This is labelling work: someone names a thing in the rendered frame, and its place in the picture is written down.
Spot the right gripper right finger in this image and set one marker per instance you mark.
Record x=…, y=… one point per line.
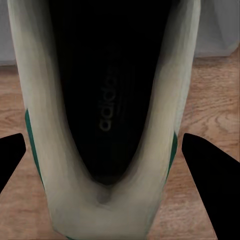
x=217, y=177

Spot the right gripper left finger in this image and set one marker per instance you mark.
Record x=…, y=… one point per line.
x=12, y=150

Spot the gym shoe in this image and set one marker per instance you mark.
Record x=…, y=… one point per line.
x=104, y=85

